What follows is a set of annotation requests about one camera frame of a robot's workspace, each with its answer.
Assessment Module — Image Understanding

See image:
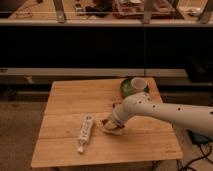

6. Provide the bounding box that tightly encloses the white power strip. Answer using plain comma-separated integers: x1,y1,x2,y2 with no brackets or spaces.
77,115,94,154

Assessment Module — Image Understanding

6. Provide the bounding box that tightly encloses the black cable on floor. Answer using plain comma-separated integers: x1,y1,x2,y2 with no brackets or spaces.
175,143,213,171

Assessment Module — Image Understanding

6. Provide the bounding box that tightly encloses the wooden table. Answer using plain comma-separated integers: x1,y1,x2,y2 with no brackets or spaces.
31,79,183,168

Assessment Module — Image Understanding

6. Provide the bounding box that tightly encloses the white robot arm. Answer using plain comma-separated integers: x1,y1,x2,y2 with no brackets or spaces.
109,92,213,138

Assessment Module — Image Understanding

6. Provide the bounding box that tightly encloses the white cup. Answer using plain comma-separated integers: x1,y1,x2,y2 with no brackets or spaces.
131,77,147,93

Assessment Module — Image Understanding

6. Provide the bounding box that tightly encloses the green plate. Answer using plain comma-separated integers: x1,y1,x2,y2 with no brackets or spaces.
120,77,149,97

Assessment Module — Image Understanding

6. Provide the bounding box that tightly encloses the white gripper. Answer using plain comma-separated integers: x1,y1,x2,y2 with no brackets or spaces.
109,107,128,129

